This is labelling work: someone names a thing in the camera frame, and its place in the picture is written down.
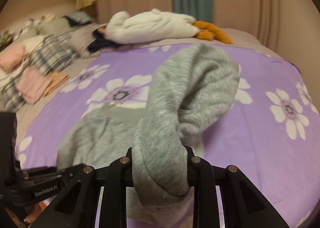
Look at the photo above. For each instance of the small plush toys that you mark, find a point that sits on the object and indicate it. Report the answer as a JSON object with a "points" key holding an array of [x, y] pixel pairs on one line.
{"points": [[33, 23]]}

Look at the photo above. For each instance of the plaid blanket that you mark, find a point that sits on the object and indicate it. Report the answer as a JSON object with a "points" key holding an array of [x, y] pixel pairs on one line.
{"points": [[55, 55]]}

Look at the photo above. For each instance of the folded pink garment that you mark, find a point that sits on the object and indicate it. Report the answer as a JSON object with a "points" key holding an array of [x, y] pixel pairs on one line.
{"points": [[32, 85]]}

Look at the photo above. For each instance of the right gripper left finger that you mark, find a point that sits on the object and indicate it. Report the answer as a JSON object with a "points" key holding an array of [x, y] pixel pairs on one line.
{"points": [[92, 195]]}

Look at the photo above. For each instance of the grey pillow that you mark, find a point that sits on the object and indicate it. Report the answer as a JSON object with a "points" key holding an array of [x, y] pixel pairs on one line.
{"points": [[55, 27]]}

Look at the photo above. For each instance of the person left hand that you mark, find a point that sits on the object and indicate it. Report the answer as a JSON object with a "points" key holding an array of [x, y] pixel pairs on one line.
{"points": [[36, 210]]}

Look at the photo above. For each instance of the purple floral bed sheet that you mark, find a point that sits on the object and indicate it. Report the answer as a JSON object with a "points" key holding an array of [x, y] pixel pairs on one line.
{"points": [[271, 133]]}

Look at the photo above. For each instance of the striped pillow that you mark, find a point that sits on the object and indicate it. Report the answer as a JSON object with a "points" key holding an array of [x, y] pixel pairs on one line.
{"points": [[78, 18]]}

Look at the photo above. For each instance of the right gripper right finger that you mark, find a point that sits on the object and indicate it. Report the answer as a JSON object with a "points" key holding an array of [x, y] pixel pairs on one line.
{"points": [[225, 196]]}

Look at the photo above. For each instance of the grey New York sweatshirt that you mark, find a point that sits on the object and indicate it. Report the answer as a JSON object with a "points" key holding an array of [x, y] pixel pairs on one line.
{"points": [[187, 94]]}

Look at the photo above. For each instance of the folded orange garment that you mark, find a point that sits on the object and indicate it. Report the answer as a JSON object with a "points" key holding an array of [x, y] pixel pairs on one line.
{"points": [[56, 79]]}

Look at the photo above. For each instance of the white goose plush toy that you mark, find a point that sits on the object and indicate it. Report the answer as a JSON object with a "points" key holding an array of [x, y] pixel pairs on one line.
{"points": [[157, 25]]}

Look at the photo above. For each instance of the dark navy garment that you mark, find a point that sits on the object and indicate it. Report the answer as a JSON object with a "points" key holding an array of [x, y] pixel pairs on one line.
{"points": [[101, 42]]}

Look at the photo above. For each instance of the colourful patterned cloth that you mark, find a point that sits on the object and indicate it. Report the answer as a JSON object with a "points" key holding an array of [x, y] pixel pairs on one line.
{"points": [[6, 39]]}

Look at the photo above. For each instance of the rolled pink garment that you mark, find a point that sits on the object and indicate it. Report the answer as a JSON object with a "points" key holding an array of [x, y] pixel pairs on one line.
{"points": [[13, 57]]}

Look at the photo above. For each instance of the pink beige bed quilt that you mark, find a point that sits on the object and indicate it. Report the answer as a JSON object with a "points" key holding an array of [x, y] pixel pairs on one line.
{"points": [[82, 40]]}

